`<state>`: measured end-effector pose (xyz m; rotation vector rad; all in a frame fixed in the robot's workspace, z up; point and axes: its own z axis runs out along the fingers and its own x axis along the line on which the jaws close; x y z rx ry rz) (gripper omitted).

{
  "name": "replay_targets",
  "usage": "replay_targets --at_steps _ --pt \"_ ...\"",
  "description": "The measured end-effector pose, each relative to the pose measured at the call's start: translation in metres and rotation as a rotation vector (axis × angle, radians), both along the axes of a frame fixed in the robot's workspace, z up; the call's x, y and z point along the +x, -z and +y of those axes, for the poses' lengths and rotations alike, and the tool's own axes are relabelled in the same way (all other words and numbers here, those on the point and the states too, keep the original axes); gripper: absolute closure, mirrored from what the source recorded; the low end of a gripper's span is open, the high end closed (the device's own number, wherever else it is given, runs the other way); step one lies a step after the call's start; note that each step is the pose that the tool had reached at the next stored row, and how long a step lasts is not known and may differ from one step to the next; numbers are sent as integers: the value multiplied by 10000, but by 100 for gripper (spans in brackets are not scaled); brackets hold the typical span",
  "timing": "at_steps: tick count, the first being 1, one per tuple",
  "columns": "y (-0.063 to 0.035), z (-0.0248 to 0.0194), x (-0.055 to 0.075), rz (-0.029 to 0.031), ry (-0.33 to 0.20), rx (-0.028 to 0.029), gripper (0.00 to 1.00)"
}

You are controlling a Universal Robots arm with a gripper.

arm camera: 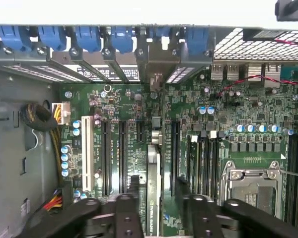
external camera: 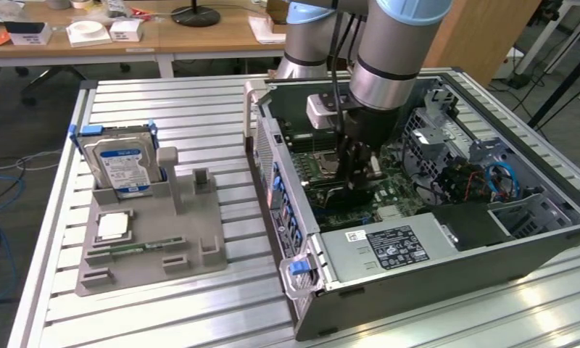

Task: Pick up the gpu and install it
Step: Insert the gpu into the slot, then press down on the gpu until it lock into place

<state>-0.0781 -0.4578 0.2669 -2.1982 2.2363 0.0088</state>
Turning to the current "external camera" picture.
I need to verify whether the white floor cable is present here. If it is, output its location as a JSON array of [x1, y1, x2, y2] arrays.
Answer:
[[0, 150, 61, 171]]

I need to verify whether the wooden cabinet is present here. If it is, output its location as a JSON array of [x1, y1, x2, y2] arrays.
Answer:
[[423, 0, 543, 88]]

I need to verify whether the wooden desk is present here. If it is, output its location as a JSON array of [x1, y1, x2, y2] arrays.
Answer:
[[0, 0, 423, 79]]

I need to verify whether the black office chair base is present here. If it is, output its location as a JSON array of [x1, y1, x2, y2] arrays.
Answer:
[[19, 65, 89, 107]]

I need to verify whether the hard disk with blue caddy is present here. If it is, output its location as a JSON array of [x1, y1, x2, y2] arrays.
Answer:
[[68, 119, 169, 199]]

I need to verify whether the grey parts rack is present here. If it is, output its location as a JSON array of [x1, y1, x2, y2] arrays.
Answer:
[[76, 146, 229, 297]]

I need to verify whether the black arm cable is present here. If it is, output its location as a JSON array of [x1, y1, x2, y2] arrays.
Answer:
[[328, 12, 368, 153]]

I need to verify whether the white box with black lid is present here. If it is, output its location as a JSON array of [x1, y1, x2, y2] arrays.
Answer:
[[2, 21, 53, 46]]

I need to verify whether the small white labelled box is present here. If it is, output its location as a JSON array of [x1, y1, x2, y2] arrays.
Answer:
[[108, 20, 144, 43]]

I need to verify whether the black slanted stand pole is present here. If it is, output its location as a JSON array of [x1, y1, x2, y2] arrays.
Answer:
[[527, 3, 580, 128]]

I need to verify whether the silver CPU chip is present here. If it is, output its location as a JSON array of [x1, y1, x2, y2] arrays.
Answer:
[[97, 213, 132, 239]]

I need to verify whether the black round lamp base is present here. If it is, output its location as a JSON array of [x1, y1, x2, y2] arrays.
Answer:
[[171, 0, 223, 27]]

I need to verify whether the Nvidia graphics card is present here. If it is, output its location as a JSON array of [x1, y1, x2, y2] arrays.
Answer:
[[316, 186, 379, 210]]

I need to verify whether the green motherboard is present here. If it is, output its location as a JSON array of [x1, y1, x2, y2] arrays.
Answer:
[[283, 125, 439, 233]]

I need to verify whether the green RAM stick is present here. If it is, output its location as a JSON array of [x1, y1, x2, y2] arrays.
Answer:
[[89, 241, 183, 255]]

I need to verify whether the grey power supply unit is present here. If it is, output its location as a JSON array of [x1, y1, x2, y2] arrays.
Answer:
[[320, 212, 460, 283]]

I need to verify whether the white box with round tape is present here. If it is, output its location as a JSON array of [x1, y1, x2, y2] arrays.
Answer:
[[65, 20, 113, 48]]

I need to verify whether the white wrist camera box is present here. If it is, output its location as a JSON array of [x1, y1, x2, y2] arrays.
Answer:
[[304, 93, 349, 131]]

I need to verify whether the open black PC case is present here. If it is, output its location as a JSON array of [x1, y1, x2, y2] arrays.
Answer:
[[244, 67, 580, 342]]

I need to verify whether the blue wire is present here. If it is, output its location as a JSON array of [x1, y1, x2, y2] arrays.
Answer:
[[483, 162, 522, 200]]

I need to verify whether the red wire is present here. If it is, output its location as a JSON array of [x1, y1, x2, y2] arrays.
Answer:
[[466, 170, 494, 204]]

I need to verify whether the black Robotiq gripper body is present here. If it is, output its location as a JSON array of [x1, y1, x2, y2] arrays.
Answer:
[[343, 107, 401, 150]]

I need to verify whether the silver perforated drive cage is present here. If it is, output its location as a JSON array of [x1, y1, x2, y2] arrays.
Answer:
[[400, 107, 470, 175]]

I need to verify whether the CPU socket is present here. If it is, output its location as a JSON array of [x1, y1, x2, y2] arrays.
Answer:
[[315, 149, 343, 178]]

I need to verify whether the blue floor cable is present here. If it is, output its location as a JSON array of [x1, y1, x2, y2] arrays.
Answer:
[[0, 159, 27, 312]]

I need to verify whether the grey expansion card retainer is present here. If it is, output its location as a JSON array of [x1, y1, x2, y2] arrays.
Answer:
[[244, 80, 268, 153]]

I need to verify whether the white paper stack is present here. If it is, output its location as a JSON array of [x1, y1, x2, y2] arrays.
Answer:
[[248, 16, 289, 45]]

